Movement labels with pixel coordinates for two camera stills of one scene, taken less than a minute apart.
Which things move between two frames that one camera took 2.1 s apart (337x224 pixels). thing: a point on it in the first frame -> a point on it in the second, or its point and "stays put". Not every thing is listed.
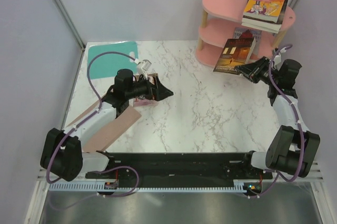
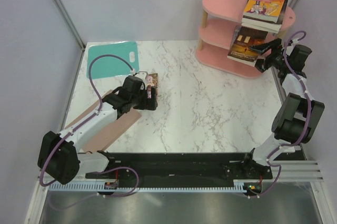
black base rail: (180, 170) stays put
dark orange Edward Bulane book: (233, 52) -> (244, 38)
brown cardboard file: (103, 138) stays put
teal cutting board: (108, 64) stays put
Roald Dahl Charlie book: (266, 2) stays put
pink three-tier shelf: (222, 12) stays put
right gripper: (254, 69) -> (275, 45)
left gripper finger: (162, 92) -> (151, 103)
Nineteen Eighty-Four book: (261, 25) stays put
